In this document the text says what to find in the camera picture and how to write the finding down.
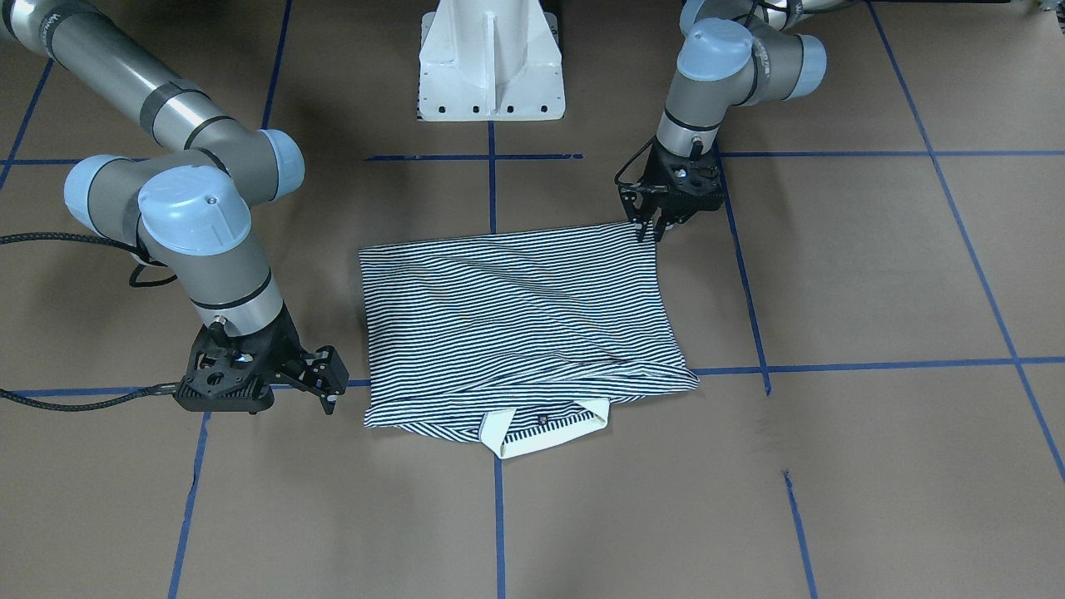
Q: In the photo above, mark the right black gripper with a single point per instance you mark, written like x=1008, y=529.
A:
x=281, y=344

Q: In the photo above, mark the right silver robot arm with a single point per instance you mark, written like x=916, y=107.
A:
x=188, y=211

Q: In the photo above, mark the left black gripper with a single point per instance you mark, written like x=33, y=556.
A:
x=663, y=169

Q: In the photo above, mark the navy white striped polo shirt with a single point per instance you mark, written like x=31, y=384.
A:
x=516, y=342

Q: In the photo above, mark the white camera mast post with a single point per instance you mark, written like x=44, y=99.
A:
x=491, y=61

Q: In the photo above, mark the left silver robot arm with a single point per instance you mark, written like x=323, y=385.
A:
x=735, y=53

